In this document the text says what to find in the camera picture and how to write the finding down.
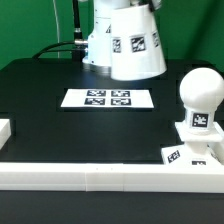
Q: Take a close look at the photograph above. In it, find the black cable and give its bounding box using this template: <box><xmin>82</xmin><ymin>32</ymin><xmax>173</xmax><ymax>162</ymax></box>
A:
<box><xmin>32</xmin><ymin>0</ymin><xmax>89</xmax><ymax>60</ymax></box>

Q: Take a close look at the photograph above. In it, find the white front fence bar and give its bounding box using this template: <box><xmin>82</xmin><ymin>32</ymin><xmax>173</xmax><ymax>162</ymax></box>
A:
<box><xmin>0</xmin><ymin>162</ymin><xmax>224</xmax><ymax>193</ymax></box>

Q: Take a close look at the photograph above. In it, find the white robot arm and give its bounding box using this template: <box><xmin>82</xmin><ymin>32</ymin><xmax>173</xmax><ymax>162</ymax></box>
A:
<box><xmin>83</xmin><ymin>0</ymin><xmax>166</xmax><ymax>80</ymax></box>

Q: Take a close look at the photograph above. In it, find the white lamp base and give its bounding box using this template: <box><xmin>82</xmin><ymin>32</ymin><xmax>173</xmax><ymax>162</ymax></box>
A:
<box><xmin>161</xmin><ymin>122</ymin><xmax>222</xmax><ymax>167</ymax></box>

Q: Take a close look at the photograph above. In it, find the white marker tag board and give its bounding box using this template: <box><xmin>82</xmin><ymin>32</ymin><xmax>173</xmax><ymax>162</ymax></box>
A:
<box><xmin>61</xmin><ymin>89</ymin><xmax>154</xmax><ymax>109</ymax></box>

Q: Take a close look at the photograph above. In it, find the white left fence bar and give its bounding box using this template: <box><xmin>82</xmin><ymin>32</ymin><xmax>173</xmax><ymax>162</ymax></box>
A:
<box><xmin>0</xmin><ymin>119</ymin><xmax>11</xmax><ymax>150</ymax></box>

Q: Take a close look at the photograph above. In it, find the white fence bar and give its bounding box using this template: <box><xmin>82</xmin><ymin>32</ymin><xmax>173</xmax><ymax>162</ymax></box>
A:
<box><xmin>0</xmin><ymin>162</ymin><xmax>224</xmax><ymax>193</ymax></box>
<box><xmin>0</xmin><ymin>119</ymin><xmax>11</xmax><ymax>150</ymax></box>
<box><xmin>209</xmin><ymin>123</ymin><xmax>224</xmax><ymax>165</ymax></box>

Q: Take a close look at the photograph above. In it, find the white right fence bar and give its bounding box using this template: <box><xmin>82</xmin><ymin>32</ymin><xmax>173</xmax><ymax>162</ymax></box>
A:
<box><xmin>209</xmin><ymin>123</ymin><xmax>224</xmax><ymax>165</ymax></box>

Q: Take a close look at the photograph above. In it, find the white lamp shade cone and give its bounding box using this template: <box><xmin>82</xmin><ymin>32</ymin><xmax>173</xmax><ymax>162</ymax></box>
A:
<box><xmin>111</xmin><ymin>5</ymin><xmax>166</xmax><ymax>81</ymax></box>

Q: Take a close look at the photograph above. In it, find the white thin cable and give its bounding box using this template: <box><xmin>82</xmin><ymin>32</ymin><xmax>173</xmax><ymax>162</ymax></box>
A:
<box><xmin>51</xmin><ymin>0</ymin><xmax>62</xmax><ymax>60</ymax></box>

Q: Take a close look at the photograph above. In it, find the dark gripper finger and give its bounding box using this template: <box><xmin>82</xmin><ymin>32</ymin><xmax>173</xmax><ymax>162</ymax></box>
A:
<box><xmin>149</xmin><ymin>0</ymin><xmax>162</xmax><ymax>12</ymax></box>

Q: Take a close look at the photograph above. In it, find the white lamp bulb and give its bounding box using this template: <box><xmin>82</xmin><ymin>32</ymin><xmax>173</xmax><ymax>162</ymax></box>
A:
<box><xmin>179</xmin><ymin>67</ymin><xmax>224</xmax><ymax>134</ymax></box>

